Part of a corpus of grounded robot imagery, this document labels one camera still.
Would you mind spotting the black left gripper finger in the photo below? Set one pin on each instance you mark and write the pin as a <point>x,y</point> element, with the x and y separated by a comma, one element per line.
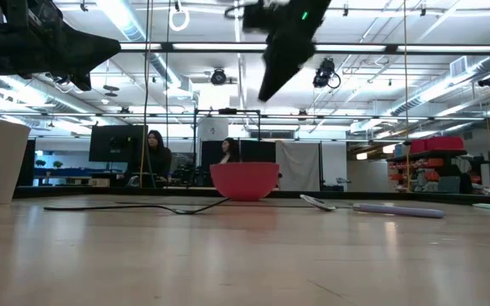
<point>83,51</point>
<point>82,81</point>

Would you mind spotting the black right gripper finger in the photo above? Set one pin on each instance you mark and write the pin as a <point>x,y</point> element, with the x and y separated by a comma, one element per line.
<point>283,64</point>

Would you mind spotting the black fork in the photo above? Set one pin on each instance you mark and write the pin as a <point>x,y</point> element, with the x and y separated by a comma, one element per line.
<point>79,207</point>

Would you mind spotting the round black ceiling fixture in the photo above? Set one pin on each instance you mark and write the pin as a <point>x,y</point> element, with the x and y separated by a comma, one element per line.
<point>218,77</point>

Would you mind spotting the black monitor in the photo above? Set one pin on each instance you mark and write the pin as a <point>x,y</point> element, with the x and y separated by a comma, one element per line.
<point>117,143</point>

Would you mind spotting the black partition screen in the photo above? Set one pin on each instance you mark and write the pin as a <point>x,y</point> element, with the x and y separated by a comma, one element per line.
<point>253,151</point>

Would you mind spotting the white hanging cloth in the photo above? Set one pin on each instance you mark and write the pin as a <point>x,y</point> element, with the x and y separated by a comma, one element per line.
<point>298,166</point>

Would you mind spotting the person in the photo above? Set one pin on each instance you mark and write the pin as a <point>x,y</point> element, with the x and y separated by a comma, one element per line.
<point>159,159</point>
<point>230,153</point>

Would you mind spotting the red bowl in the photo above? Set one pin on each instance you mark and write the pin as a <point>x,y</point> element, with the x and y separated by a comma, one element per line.
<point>245,180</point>

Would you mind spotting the black table mat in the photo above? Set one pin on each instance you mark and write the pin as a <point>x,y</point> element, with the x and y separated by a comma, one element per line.
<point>143,203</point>

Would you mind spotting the small red storage bin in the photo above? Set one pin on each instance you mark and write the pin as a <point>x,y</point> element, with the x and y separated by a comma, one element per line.
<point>418,146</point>

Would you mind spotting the shelf with red bins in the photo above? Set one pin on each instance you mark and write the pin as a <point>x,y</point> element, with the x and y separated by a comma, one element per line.
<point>423,154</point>

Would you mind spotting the large red storage bin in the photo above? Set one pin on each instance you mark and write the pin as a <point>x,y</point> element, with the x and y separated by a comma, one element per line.
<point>445,143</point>

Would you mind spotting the black overhead camera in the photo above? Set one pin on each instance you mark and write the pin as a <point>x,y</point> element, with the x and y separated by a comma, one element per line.
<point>323,74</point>

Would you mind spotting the black metal stand frame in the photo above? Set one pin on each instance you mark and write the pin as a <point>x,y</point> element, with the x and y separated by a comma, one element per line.
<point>228,111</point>

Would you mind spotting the black overhead frame bar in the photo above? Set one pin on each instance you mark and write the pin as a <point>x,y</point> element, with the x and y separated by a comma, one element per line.
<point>389,48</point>

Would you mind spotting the black table border frame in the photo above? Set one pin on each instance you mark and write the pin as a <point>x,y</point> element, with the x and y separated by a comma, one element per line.
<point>355,196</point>

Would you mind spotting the silver ventilation duct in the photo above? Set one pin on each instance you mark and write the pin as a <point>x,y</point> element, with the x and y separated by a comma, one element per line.
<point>440,89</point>

